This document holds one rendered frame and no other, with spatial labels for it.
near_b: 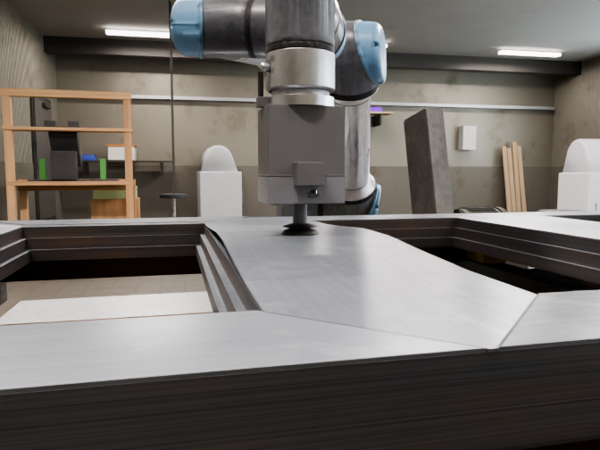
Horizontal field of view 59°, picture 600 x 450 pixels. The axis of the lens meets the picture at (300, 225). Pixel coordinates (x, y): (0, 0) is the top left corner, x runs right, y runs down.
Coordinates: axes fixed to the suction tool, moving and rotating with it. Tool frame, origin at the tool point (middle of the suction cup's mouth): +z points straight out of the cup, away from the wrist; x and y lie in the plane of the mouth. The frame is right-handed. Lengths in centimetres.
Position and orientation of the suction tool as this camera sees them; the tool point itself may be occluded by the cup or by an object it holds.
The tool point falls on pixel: (300, 244)
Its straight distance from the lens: 59.8
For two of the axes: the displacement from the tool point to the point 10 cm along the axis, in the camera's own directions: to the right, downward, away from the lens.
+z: 0.0, 10.0, 1.0
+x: -2.5, -1.0, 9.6
